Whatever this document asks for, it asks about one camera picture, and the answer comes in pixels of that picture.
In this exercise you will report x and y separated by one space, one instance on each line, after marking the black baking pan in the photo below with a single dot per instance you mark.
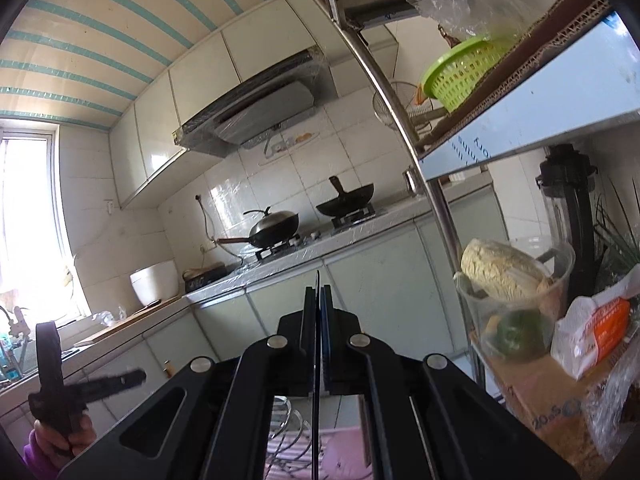
210 277

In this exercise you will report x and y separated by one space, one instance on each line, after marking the cardboard box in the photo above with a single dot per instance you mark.
540 400

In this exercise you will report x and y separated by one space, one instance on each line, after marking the cardboard shelf liner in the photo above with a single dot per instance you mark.
550 25

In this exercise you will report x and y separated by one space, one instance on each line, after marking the gas stove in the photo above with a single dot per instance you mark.
350 222

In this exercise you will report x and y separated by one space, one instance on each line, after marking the green plastic basket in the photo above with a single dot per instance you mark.
465 75

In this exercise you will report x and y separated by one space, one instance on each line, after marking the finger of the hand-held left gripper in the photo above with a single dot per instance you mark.
115 380

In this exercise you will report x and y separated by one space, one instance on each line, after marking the metal storage shelf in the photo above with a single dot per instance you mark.
525 115

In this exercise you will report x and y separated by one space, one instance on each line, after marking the kitchen window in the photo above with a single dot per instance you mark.
30 210

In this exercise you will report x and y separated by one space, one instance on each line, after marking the person's left forearm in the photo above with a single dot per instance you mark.
40 455

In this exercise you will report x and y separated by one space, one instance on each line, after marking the white orange packet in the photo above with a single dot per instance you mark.
595 330

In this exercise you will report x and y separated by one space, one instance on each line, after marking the pink drip tray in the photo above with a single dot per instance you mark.
345 455

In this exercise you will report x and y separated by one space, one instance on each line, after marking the clear wall holder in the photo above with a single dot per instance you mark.
290 145

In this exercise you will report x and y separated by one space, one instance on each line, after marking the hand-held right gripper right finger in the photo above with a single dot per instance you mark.
326 320

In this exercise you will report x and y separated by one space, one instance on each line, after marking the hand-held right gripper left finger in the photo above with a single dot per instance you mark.
311 320

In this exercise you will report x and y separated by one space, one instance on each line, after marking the clear plastic cup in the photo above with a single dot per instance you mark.
520 320

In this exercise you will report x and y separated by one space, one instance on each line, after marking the dried noodle block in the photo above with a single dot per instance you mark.
500 270

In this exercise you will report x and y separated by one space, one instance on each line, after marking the black wok with lid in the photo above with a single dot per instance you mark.
275 227

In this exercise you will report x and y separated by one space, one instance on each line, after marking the black open wok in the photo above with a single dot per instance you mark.
347 202

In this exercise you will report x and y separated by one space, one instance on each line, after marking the wooden cutting board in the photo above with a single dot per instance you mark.
125 322

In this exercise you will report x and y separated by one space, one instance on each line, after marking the metal sink faucet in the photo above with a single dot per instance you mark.
10 345

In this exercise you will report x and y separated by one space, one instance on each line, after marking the crumpled clear plastic bag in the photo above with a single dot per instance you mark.
617 410

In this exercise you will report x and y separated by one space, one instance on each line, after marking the green pepper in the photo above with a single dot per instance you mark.
520 335

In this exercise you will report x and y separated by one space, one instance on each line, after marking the person's left hand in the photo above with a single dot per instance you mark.
80 432

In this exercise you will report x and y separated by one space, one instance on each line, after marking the white upper kitchen cabinets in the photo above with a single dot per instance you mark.
200 110

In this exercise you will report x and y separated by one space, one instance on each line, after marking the grey range hood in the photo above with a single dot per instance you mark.
255 105

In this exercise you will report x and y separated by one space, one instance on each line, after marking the white rice cooker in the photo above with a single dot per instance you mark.
155 282

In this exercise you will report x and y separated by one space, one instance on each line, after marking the black blender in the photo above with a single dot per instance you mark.
570 210

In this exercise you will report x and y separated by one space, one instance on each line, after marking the green plant leaves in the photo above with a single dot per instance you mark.
620 240

